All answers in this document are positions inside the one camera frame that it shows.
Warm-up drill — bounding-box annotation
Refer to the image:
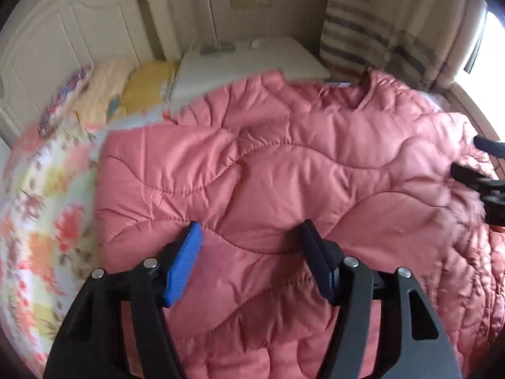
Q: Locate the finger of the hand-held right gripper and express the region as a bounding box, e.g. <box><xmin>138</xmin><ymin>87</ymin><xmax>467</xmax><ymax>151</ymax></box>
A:
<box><xmin>473</xmin><ymin>136</ymin><xmax>505</xmax><ymax>155</ymax></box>
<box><xmin>451</xmin><ymin>163</ymin><xmax>505</xmax><ymax>226</ymax></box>

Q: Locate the beige wall socket panel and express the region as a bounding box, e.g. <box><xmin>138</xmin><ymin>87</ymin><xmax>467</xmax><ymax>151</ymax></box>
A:
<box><xmin>230</xmin><ymin>0</ymin><xmax>273</xmax><ymax>9</ymax></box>

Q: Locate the floral bedsheet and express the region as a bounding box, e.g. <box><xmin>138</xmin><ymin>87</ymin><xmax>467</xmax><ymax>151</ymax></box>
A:
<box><xmin>0</xmin><ymin>106</ymin><xmax>174</xmax><ymax>376</ymax></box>

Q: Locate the floral patterned pillow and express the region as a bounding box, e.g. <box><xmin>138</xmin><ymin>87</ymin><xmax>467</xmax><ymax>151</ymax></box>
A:
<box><xmin>37</xmin><ymin>65</ymin><xmax>95</xmax><ymax>137</ymax></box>

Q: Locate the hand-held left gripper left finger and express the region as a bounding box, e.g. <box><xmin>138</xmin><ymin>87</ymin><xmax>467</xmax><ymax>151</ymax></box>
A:
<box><xmin>43</xmin><ymin>221</ymin><xmax>204</xmax><ymax>379</ymax></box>

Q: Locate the grey object on nightstand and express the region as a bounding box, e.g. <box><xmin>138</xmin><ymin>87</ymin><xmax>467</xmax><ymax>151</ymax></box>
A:
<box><xmin>199</xmin><ymin>42</ymin><xmax>236</xmax><ymax>56</ymax></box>

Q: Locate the window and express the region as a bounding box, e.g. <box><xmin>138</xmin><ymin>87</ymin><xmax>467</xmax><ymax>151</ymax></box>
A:
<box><xmin>454</xmin><ymin>8</ymin><xmax>505</xmax><ymax>127</ymax></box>

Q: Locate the peach pillow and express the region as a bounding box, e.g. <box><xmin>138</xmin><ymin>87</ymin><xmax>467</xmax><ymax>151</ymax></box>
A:
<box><xmin>71</xmin><ymin>56</ymin><xmax>139</xmax><ymax>131</ymax></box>

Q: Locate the striped curtain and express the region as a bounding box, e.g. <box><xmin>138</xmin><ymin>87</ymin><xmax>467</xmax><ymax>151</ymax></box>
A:
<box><xmin>319</xmin><ymin>0</ymin><xmax>474</xmax><ymax>91</ymax></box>

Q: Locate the pink quilted comforter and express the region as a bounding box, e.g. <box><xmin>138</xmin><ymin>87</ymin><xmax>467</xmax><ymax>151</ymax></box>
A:
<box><xmin>95</xmin><ymin>67</ymin><xmax>505</xmax><ymax>379</ymax></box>

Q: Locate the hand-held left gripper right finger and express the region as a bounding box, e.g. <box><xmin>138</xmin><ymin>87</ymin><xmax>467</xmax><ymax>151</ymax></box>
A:
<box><xmin>302</xmin><ymin>219</ymin><xmax>462</xmax><ymax>379</ymax></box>

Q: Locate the yellow pillow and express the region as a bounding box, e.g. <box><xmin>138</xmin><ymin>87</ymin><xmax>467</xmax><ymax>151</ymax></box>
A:
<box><xmin>120</xmin><ymin>60</ymin><xmax>178</xmax><ymax>115</ymax></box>

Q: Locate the white nightstand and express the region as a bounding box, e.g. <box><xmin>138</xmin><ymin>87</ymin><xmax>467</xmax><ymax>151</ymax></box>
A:
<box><xmin>168</xmin><ymin>35</ymin><xmax>331</xmax><ymax>107</ymax></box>

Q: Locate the white bed headboard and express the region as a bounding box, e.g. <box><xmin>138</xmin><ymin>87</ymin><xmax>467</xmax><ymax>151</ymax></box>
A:
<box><xmin>0</xmin><ymin>0</ymin><xmax>182</xmax><ymax>147</ymax></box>

